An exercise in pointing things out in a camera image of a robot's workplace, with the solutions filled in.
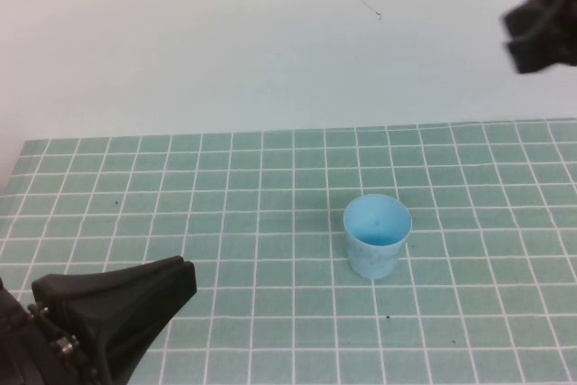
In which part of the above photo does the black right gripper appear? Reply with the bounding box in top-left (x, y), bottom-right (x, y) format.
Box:
top-left (499, 0), bottom-right (577, 75)

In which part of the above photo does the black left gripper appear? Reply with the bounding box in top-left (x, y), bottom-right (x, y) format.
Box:
top-left (0, 255), bottom-right (198, 385)

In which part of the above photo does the light blue plastic cup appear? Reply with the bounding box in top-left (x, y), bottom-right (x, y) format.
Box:
top-left (343, 193), bottom-right (414, 281)

